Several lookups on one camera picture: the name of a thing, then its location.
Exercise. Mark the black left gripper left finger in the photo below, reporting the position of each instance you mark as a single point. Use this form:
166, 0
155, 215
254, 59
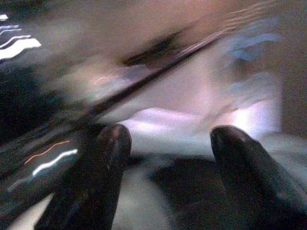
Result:
96, 177

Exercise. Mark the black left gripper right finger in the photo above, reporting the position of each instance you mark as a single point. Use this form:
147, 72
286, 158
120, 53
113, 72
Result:
247, 165

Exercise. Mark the dark washing machine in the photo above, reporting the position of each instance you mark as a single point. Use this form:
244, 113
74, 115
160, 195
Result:
36, 107

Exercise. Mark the white cloth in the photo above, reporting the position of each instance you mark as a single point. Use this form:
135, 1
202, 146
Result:
199, 119

